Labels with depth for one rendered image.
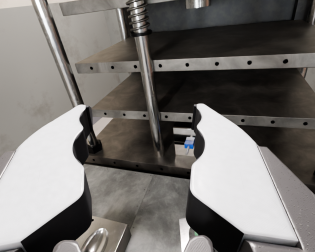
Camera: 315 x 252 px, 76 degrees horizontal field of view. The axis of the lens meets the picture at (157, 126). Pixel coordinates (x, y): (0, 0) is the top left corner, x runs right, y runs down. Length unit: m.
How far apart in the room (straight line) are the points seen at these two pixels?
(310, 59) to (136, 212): 0.84
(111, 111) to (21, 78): 1.55
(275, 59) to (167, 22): 1.01
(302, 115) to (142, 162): 0.75
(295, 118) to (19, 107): 2.33
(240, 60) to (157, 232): 0.70
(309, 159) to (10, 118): 2.42
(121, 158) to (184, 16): 1.08
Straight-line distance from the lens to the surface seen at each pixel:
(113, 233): 0.77
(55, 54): 1.05
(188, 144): 1.00
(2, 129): 2.45
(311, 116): 1.00
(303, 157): 1.19
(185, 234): 0.68
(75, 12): 1.06
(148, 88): 0.89
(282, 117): 0.96
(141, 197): 0.92
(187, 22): 1.65
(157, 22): 1.70
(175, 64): 0.87
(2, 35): 2.47
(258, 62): 0.85
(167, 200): 0.89
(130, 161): 1.12
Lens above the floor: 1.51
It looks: 32 degrees down
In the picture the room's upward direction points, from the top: 9 degrees counter-clockwise
